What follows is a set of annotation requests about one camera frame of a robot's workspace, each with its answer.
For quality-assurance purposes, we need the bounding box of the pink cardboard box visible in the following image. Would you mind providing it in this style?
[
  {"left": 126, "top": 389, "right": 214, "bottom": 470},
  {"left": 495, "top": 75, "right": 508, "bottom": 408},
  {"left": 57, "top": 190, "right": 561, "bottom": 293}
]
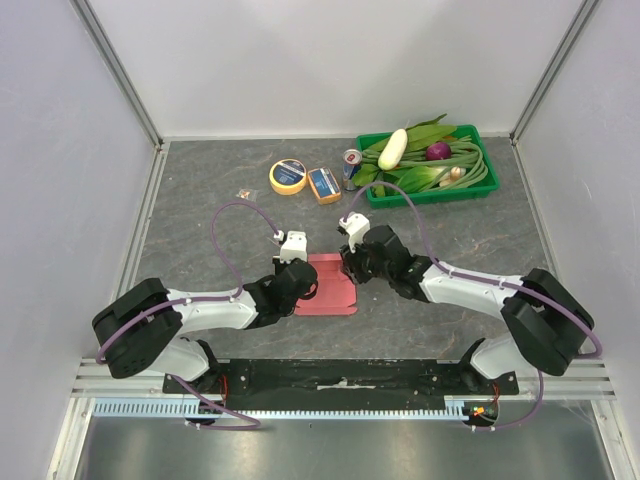
[{"left": 295, "top": 253, "right": 357, "bottom": 316}]

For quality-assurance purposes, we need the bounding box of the small clear plastic bag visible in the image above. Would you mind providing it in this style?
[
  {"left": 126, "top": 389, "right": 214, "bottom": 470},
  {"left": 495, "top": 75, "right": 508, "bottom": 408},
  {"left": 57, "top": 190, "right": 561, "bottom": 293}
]
[{"left": 237, "top": 189, "right": 258, "bottom": 202}]

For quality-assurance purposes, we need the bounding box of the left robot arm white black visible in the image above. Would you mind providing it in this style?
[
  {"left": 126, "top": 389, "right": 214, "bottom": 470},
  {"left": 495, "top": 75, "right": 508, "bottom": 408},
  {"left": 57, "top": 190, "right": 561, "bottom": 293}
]
[{"left": 92, "top": 259, "right": 318, "bottom": 393}]

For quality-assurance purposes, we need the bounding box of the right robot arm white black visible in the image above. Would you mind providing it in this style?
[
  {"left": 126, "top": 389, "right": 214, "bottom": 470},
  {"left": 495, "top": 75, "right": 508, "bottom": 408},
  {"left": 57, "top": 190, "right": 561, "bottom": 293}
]
[{"left": 338, "top": 215, "right": 594, "bottom": 394}]

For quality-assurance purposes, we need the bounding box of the orange blue sponge block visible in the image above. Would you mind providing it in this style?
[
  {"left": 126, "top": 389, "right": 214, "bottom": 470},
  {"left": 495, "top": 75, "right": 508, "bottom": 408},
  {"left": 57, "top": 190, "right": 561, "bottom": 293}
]
[{"left": 308, "top": 167, "right": 342, "bottom": 205}]

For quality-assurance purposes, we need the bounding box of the green leafy vegetable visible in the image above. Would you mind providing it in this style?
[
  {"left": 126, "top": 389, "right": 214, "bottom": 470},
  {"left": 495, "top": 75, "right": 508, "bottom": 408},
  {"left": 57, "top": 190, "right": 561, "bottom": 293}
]
[{"left": 353, "top": 114, "right": 457, "bottom": 194}]

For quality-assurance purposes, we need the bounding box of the red blue drink can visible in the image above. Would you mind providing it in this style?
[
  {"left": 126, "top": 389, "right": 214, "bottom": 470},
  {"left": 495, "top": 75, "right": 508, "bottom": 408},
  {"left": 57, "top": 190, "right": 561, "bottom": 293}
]
[{"left": 342, "top": 149, "right": 362, "bottom": 191}]

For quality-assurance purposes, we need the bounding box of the yellow tape roll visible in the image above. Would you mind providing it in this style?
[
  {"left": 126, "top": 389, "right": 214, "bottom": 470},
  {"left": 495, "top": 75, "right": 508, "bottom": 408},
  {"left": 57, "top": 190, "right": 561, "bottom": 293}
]
[{"left": 269, "top": 158, "right": 307, "bottom": 196}]

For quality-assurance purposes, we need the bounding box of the white cucumber vegetable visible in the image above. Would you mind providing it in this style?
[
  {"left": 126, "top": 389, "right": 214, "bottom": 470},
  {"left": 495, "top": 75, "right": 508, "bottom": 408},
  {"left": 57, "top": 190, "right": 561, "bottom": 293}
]
[{"left": 377, "top": 129, "right": 408, "bottom": 171}]

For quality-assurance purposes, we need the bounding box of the mushroom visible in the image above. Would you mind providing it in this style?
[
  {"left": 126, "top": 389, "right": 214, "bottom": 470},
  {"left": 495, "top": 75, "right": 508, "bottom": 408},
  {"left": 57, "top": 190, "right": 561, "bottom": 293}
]
[{"left": 439, "top": 167, "right": 466, "bottom": 187}]

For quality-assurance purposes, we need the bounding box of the purple onion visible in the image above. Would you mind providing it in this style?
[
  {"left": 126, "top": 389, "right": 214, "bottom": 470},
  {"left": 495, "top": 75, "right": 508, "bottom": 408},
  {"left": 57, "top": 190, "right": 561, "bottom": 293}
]
[{"left": 425, "top": 141, "right": 452, "bottom": 161}]

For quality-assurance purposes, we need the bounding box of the green long beans bundle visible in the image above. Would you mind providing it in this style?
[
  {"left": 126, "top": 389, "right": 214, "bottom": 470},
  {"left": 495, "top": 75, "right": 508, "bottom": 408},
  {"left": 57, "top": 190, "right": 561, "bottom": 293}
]
[{"left": 360, "top": 133, "right": 490, "bottom": 190}]

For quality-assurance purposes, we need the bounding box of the green plastic tray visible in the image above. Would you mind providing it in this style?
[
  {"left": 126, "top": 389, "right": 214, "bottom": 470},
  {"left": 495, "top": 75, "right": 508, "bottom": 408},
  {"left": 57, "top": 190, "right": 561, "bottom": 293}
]
[{"left": 356, "top": 125, "right": 499, "bottom": 204}]

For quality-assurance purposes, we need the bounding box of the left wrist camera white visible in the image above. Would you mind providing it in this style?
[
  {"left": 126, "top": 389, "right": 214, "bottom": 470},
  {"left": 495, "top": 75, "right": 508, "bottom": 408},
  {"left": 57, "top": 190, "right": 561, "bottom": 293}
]
[{"left": 273, "top": 230, "right": 308, "bottom": 264}]

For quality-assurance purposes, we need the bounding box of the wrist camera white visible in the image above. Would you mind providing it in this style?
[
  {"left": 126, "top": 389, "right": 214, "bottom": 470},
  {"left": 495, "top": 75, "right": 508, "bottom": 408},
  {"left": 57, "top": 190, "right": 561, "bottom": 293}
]
[
  {"left": 338, "top": 212, "right": 370, "bottom": 253},
  {"left": 273, "top": 230, "right": 308, "bottom": 264}
]

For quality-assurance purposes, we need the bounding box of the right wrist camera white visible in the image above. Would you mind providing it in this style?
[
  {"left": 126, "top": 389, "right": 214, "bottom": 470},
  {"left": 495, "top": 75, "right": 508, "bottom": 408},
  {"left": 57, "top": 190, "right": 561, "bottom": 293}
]
[{"left": 338, "top": 212, "right": 370, "bottom": 253}]

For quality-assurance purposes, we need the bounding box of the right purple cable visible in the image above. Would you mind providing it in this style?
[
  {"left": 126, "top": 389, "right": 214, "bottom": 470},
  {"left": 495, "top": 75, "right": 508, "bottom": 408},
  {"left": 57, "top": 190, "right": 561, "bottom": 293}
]
[{"left": 342, "top": 181, "right": 604, "bottom": 434}]

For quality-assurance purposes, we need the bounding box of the purple cable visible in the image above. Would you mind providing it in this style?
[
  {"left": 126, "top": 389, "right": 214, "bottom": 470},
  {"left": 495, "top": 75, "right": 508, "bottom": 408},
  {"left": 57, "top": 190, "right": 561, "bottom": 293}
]
[
  {"left": 94, "top": 200, "right": 281, "bottom": 430},
  {"left": 342, "top": 181, "right": 604, "bottom": 434}
]

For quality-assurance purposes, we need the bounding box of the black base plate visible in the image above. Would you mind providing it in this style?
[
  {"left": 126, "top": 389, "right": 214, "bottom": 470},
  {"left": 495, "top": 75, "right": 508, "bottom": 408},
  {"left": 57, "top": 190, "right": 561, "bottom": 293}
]
[{"left": 194, "top": 359, "right": 519, "bottom": 412}]

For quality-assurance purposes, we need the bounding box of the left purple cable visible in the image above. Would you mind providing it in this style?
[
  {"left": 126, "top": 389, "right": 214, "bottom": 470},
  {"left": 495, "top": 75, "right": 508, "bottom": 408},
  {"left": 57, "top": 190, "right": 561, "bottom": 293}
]
[{"left": 94, "top": 200, "right": 281, "bottom": 430}]

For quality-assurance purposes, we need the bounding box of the grey cable duct rail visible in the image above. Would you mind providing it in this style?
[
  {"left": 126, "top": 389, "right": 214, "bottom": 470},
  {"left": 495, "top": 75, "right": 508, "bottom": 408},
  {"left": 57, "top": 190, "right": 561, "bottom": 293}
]
[{"left": 92, "top": 397, "right": 476, "bottom": 420}]

